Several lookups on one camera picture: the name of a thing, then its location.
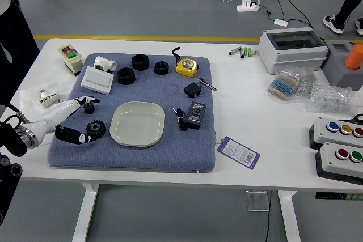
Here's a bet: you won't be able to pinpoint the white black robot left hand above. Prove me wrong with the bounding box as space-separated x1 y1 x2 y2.
27 95 100 148

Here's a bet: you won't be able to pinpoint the big black gear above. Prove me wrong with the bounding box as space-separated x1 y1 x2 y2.
86 120 107 141

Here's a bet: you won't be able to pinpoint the big black hex nut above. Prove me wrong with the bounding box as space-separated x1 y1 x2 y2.
116 67 135 86
132 53 150 71

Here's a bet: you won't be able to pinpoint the small black hex nut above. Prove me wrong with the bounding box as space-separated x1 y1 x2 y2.
154 60 170 76

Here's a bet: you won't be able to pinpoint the blue yellow red button box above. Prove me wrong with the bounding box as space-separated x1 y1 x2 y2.
309 116 363 151

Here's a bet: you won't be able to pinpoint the red green button box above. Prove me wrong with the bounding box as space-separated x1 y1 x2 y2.
315 142 363 185

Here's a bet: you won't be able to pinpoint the white labelled adapter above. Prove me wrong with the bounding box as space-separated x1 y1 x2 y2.
39 88 61 109

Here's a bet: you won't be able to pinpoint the white pipe tee fitting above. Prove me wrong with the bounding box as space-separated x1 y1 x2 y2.
93 56 117 73

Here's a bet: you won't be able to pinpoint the white square plate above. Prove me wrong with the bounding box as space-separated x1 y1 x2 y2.
109 101 166 148

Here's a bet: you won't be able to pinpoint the white table leg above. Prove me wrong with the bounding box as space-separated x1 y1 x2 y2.
72 182 100 242
277 190 301 242

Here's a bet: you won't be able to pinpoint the blue-grey cushion mat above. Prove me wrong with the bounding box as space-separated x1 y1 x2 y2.
47 52 217 173

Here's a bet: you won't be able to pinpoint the yellow tape measure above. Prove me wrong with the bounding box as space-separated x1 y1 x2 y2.
171 46 199 78

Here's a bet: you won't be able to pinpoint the black digital display module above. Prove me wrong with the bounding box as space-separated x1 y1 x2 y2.
183 101 207 130

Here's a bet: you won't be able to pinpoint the purple barcode tag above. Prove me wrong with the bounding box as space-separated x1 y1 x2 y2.
217 135 261 172

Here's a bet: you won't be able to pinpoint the grey metal plate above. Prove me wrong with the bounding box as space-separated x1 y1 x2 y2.
245 190 269 212

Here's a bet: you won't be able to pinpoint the white power strip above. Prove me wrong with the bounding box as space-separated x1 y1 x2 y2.
237 0 260 13

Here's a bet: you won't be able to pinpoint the bag of blue resistors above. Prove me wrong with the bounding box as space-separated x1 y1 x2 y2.
265 67 306 103

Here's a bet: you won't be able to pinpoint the clear bag of screws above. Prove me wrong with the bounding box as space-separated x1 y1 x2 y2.
296 70 317 97

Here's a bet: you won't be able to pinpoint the bubble wrap bag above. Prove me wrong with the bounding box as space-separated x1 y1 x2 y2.
307 79 363 117

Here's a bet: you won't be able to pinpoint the grey block holder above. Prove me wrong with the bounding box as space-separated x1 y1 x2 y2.
322 40 363 87

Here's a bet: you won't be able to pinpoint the black table control panel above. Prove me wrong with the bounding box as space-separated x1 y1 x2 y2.
315 192 363 201

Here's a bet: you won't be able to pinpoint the black scissors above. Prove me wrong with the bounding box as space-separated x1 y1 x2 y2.
341 113 363 125

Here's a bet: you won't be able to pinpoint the orange cylinder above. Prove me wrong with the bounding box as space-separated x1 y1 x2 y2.
344 44 363 71

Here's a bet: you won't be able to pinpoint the white wall switch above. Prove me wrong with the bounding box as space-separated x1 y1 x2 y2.
80 66 115 95

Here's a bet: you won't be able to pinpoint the beige red-green switch box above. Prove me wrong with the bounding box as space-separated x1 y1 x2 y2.
57 44 83 77

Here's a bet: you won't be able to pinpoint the black plug with cord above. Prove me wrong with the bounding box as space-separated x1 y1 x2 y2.
172 107 188 131

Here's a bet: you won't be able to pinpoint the black module with red wires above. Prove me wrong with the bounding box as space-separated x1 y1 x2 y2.
184 77 218 99

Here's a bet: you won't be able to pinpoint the black cable under table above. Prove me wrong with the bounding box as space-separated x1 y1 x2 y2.
265 190 272 242

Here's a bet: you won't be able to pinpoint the grey electrical enclosure box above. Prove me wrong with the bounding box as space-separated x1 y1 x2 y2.
258 27 330 75

